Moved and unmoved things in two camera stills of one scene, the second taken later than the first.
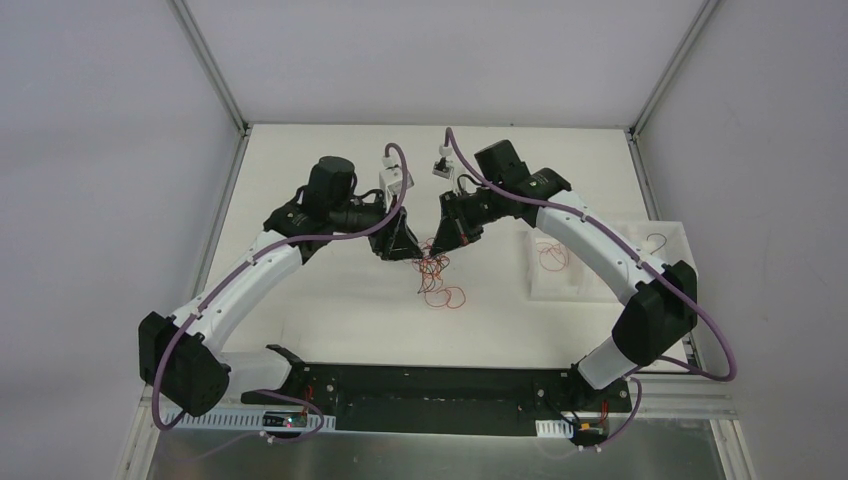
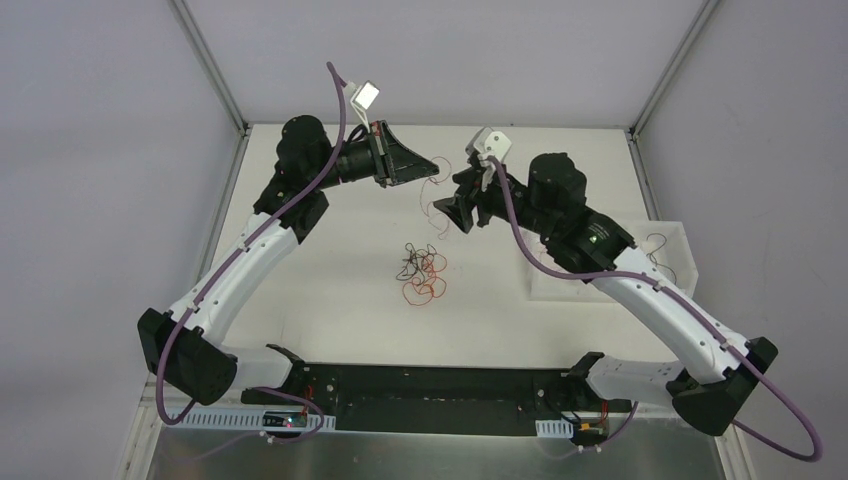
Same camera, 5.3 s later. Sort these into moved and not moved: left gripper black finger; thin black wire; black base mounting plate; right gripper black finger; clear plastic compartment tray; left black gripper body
Moved: right gripper black finger; left black gripper body; left gripper black finger
Not moved: clear plastic compartment tray; thin black wire; black base mounting plate
